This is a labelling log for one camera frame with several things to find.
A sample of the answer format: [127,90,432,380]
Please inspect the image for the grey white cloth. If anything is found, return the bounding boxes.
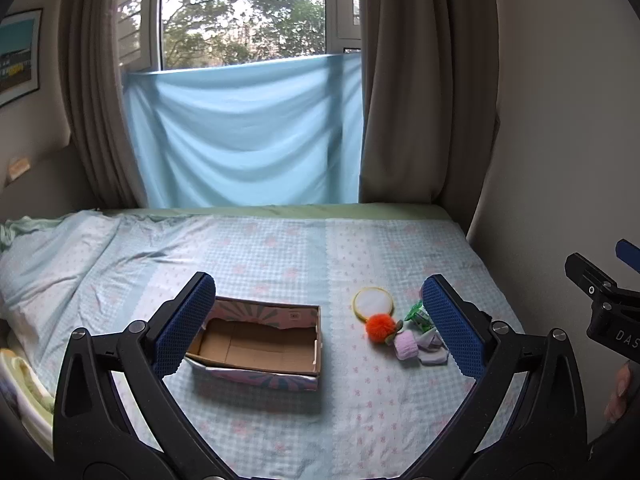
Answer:
[416,328,449,366]

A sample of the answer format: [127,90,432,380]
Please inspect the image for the pink sock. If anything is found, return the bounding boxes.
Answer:
[393,330,419,361]

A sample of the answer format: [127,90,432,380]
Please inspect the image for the orange fluffy pompom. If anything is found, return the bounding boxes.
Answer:
[364,313,404,344]

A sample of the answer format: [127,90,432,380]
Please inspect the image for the yellow rimmed white round pad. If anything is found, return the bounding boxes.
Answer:
[352,286,395,323]

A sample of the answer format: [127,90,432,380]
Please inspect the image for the person's right hand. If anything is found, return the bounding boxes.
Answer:
[604,361,638,424]

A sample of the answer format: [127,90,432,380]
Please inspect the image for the checkered floral bedsheet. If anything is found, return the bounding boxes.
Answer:
[1,211,520,479]

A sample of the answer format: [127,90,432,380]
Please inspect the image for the open cardboard box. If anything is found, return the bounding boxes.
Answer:
[186,297,322,392]

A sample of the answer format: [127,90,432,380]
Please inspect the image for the green mattress edge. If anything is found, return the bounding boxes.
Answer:
[104,204,450,220]

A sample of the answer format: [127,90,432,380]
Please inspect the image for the right brown curtain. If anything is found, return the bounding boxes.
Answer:
[359,0,499,230]

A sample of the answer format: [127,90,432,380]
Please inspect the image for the brown curtain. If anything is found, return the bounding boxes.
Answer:
[58,0,148,209]
[359,0,499,230]

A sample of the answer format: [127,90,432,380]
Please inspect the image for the left brown curtain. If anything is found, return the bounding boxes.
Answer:
[58,0,148,209]

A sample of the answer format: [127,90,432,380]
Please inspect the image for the light blue hanging cloth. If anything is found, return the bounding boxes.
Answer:
[124,53,363,209]

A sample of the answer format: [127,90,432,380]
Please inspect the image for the framed wall picture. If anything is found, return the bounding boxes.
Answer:
[0,8,43,107]

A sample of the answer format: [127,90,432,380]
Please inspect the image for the window with white frame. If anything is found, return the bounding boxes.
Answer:
[117,0,361,72]

